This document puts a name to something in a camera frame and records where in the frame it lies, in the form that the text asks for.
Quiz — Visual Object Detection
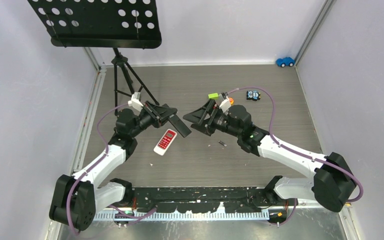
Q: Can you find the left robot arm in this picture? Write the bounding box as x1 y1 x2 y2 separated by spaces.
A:
49 101 178 234

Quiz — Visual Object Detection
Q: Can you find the black remote control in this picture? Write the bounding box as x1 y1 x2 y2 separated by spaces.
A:
168 114 192 138

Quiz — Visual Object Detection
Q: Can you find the black tripod music stand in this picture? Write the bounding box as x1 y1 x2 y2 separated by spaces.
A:
28 0 162 105

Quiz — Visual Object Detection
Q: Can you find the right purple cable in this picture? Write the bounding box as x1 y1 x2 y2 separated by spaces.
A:
226 87 365 226

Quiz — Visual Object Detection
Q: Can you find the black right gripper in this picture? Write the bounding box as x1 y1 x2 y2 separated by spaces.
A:
183 99 242 138

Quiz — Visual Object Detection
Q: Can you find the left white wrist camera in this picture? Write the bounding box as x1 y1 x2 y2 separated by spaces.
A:
127 91 144 112

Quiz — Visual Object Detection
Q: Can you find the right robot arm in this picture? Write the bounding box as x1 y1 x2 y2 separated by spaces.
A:
183 99 360 213

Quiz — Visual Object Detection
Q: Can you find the blue toy car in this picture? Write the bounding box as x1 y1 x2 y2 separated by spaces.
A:
275 57 295 68

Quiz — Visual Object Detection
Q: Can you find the lime green block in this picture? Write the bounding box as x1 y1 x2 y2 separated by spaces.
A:
208 92 219 100

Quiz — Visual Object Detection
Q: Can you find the red and white remote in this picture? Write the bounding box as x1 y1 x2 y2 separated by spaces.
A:
153 129 178 156

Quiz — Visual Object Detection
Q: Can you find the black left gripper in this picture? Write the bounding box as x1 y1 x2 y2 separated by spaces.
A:
130 101 177 138

